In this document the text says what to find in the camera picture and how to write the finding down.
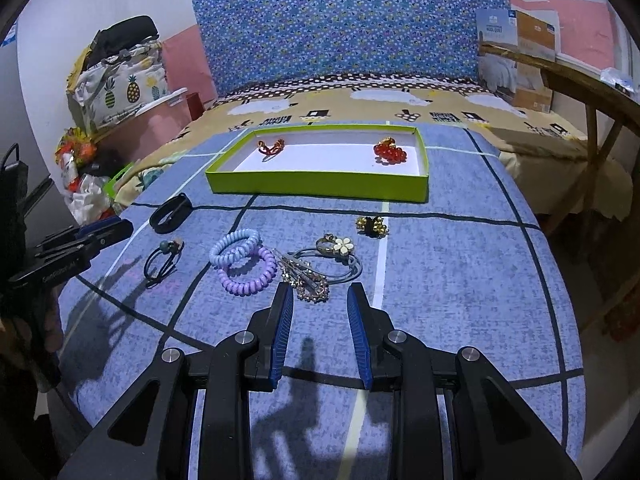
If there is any purple spiral hair tie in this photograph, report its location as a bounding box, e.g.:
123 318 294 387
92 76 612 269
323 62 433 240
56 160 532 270
217 246 279 297

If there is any black wristband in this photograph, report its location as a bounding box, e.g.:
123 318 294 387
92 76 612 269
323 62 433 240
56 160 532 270
149 193 193 234

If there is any black hair tie grey bead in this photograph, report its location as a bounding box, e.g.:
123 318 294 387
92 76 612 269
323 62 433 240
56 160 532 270
143 238 184 288

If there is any gold rhinestone hair clip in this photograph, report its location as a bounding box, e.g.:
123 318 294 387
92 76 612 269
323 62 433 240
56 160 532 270
274 252 330 304

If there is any flower charm hair tie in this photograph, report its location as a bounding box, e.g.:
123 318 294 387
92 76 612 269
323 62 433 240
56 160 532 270
290 233 364 285

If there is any red beaded hair accessory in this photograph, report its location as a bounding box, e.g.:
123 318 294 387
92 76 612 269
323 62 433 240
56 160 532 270
373 136 407 165

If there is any orange red braided hair tie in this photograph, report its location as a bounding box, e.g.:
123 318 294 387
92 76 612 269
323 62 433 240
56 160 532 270
256 136 286 158

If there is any operator left hand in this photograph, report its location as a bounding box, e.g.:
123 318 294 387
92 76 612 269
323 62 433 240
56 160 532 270
1 285 64 393

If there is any pink storage bin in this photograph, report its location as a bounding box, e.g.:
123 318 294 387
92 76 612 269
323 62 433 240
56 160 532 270
96 88 204 164

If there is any gold bead black scrunchie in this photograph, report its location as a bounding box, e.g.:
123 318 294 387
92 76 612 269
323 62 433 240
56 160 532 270
356 216 388 240

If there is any blue grey checked blanket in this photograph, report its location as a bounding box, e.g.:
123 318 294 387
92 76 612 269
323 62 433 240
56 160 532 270
61 127 586 479

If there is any pineapple print storage bag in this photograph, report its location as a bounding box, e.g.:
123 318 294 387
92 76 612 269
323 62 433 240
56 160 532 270
66 39 170 136

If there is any green shallow cardboard box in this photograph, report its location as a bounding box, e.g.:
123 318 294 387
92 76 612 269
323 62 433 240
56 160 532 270
205 124 430 204

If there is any black bag on top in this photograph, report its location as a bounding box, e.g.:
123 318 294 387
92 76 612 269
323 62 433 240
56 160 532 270
82 15 160 70

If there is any yellow cartoon bed sheet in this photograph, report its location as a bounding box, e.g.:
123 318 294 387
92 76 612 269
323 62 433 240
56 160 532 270
112 71 633 221

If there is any blue patterned headboard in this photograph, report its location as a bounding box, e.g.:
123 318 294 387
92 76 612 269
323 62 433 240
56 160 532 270
192 0 510 96

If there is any dark wooden table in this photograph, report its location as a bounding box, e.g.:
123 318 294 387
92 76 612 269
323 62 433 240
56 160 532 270
479 43 640 340

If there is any bedding product cardboard box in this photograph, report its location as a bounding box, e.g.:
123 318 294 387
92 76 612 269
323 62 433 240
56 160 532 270
474 8 561 113

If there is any green handled bag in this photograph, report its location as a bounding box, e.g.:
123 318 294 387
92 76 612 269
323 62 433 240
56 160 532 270
103 162 134 200

